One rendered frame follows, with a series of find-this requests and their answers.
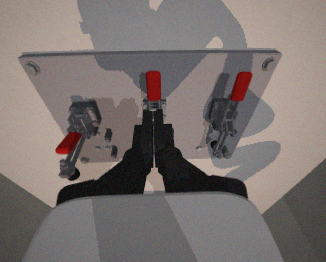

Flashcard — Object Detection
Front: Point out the toggle clamp with red handle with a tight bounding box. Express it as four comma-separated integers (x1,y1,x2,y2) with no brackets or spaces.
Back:
55,101,102,181
208,72,252,159

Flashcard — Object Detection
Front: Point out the grey metal fixture plate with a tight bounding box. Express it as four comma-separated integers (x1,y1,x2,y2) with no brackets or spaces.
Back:
18,50,282,163

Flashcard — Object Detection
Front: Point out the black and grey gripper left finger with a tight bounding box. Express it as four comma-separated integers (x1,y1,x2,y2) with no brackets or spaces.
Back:
56,109,153,206

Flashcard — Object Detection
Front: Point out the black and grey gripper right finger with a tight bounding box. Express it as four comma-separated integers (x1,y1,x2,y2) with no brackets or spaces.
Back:
154,109,248,199

